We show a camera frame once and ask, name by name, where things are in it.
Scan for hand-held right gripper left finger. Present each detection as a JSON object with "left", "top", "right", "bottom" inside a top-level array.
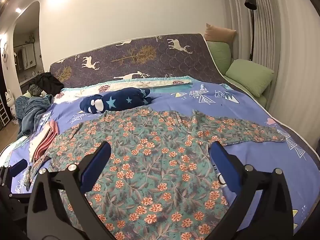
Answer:
[{"left": 26, "top": 141, "right": 112, "bottom": 240}]

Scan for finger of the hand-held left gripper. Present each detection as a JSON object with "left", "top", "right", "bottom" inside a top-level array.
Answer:
[{"left": 0, "top": 159, "right": 27, "bottom": 180}]

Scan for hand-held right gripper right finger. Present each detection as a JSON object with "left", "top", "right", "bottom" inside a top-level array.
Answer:
[{"left": 209, "top": 141, "right": 300, "bottom": 240}]

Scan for teal floral shirt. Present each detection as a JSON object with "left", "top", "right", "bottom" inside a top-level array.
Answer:
[{"left": 25, "top": 106, "right": 287, "bottom": 240}]

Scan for folded pink white clothes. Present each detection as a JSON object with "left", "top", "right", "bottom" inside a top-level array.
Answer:
[{"left": 29, "top": 120, "right": 59, "bottom": 163}]

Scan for teal fleece blanket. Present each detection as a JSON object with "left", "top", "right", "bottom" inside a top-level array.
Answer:
[{"left": 15, "top": 94, "right": 53, "bottom": 139}]

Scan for white ladder rack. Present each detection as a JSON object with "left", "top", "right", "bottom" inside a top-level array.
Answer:
[{"left": 0, "top": 97, "right": 10, "bottom": 126}]

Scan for navy star pillow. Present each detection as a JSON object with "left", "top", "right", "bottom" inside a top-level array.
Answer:
[{"left": 79, "top": 87, "right": 153, "bottom": 113}]

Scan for blue printed bedsheet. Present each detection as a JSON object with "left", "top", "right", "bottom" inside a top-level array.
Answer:
[{"left": 0, "top": 82, "right": 320, "bottom": 235}]

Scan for white rabbit toy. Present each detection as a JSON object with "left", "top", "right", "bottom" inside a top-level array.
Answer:
[{"left": 4, "top": 89, "right": 18, "bottom": 124}]

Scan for grey green garment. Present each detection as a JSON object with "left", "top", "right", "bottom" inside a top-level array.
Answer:
[{"left": 28, "top": 84, "right": 47, "bottom": 97}]

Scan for white folded quilt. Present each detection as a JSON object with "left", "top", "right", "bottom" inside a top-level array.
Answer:
[{"left": 54, "top": 76, "right": 193, "bottom": 104}]

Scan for black clothing pile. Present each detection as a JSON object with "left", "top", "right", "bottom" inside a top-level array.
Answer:
[{"left": 30, "top": 72, "right": 64, "bottom": 93}]

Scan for green pillow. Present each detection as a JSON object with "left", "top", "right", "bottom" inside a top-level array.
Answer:
[
  {"left": 207, "top": 41, "right": 232, "bottom": 74},
  {"left": 225, "top": 59, "right": 275, "bottom": 98}
]

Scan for white curtain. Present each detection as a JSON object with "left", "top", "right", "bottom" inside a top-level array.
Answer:
[{"left": 221, "top": 0, "right": 320, "bottom": 155}]

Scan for pink pillow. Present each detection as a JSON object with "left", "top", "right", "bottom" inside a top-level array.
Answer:
[{"left": 204, "top": 23, "right": 237, "bottom": 43}]

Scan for black floor lamp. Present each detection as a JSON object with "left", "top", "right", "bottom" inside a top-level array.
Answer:
[{"left": 244, "top": 0, "right": 257, "bottom": 62}]

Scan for white wall decoration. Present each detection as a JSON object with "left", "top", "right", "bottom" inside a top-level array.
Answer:
[{"left": 0, "top": 42, "right": 9, "bottom": 67}]

